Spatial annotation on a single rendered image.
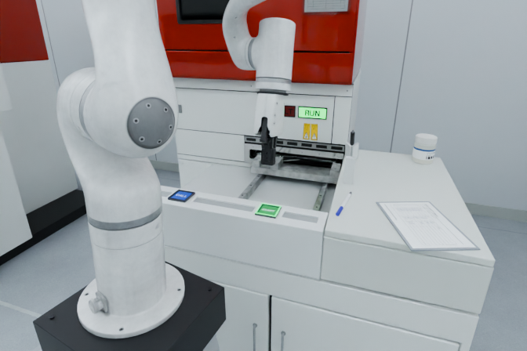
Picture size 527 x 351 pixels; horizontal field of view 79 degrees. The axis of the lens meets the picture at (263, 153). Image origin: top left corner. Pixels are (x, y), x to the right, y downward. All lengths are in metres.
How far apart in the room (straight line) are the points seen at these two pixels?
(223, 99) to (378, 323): 1.01
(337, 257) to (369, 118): 2.12
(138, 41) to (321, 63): 0.86
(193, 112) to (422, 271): 1.12
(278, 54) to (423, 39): 2.12
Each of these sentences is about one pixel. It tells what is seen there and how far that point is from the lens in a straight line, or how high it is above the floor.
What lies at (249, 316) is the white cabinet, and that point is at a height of 0.64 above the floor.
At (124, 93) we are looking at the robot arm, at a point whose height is 1.32.
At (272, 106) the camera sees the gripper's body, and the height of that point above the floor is 1.24.
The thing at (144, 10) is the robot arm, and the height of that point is 1.42.
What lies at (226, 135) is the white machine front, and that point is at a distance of 1.47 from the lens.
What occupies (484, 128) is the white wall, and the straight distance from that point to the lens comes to 2.96.
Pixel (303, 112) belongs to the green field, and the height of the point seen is 1.10.
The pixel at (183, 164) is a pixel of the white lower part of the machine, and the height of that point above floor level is 0.79.
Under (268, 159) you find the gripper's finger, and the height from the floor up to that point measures 1.11.
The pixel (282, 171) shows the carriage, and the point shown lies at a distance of 1.30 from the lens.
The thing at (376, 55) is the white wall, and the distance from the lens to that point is 2.76.
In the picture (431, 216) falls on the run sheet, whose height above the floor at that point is 0.97.
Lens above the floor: 1.39
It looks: 20 degrees down
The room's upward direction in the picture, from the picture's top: straight up
